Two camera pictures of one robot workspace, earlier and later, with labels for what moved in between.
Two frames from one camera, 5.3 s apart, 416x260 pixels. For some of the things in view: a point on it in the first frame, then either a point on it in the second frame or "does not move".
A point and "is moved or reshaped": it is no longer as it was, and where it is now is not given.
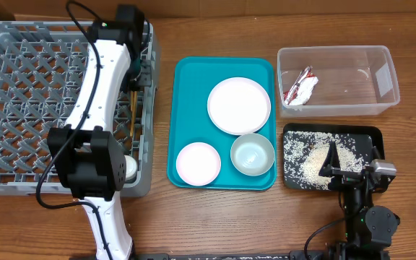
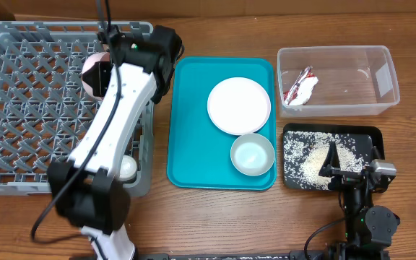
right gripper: [343, 178] does not move
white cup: [131, 169] does not move
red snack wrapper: [301, 89] does not move
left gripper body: [132, 79] -> [159, 92]
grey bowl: [253, 154] does not move
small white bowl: [198, 164] is moved or reshaped
